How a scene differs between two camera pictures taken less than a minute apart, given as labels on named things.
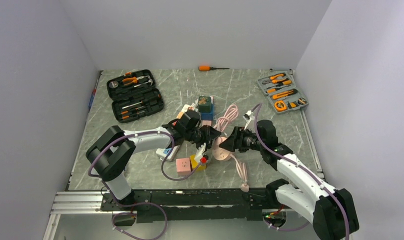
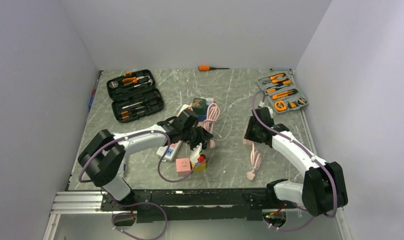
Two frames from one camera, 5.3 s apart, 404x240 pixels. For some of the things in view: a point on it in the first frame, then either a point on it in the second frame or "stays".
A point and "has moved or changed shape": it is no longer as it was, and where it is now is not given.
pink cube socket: x=183 y=166 stays
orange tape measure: x=279 y=106 stays
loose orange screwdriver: x=204 y=68 stays
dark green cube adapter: x=204 y=104 has moved or changed shape
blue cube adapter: x=207 y=116 has moved or changed shape
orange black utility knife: x=281 y=95 stays
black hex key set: x=292 y=104 stays
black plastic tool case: x=134 y=95 stays
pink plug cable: x=241 y=170 -> x=255 y=158
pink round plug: x=244 y=187 -> x=250 y=175
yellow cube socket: x=194 y=163 stays
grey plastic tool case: x=278 y=84 stays
